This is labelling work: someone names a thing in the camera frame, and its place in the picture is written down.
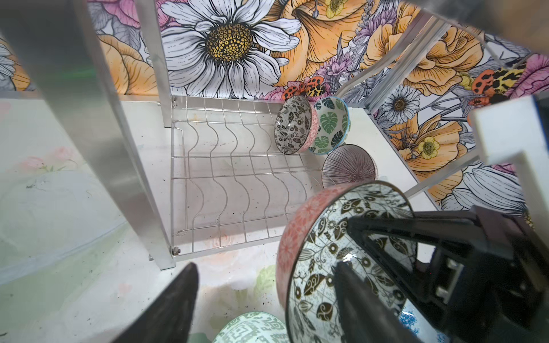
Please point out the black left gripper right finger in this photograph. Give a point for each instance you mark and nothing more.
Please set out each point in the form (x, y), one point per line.
(363, 317)

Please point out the green leaf pattern bowl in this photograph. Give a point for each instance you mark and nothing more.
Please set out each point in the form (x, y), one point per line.
(334, 124)

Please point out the teal geometric pattern bowl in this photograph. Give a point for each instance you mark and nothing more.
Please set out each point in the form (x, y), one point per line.
(254, 327)

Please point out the purple striped bowl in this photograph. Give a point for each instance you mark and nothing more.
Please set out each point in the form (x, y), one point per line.
(348, 163)

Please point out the white blue dotted bowl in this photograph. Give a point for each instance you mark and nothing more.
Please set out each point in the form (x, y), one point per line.
(411, 318)

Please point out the black white floral bowl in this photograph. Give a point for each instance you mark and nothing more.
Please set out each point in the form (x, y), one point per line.
(296, 126)

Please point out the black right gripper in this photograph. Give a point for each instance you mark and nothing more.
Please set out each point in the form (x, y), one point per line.
(487, 280)

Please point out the steel two-tier dish rack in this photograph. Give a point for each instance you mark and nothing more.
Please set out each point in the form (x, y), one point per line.
(92, 140)

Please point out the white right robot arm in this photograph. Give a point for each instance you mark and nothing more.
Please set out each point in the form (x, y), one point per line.
(515, 131)

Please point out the aluminium right corner post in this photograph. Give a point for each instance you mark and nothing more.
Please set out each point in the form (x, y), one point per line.
(417, 40)

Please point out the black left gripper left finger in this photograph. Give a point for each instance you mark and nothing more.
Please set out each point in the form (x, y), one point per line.
(169, 317)

